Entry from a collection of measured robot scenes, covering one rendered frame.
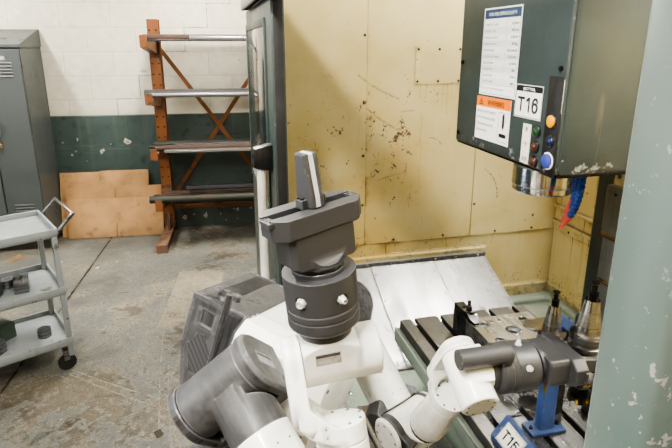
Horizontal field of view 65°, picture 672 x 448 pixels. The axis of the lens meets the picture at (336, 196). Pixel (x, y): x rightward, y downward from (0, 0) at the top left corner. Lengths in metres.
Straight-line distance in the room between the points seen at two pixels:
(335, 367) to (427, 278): 1.92
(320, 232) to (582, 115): 0.70
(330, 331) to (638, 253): 0.40
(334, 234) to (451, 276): 2.03
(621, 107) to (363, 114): 1.35
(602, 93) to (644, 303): 0.90
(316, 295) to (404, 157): 1.88
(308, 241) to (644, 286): 0.37
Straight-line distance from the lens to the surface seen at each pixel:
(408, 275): 2.54
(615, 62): 1.18
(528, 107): 1.21
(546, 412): 1.55
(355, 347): 0.65
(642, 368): 0.31
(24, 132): 5.48
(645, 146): 0.28
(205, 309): 1.02
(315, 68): 2.27
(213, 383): 0.83
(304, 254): 0.58
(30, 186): 5.59
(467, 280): 2.61
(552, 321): 1.33
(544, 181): 1.46
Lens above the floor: 1.86
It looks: 16 degrees down
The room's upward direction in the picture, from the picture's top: straight up
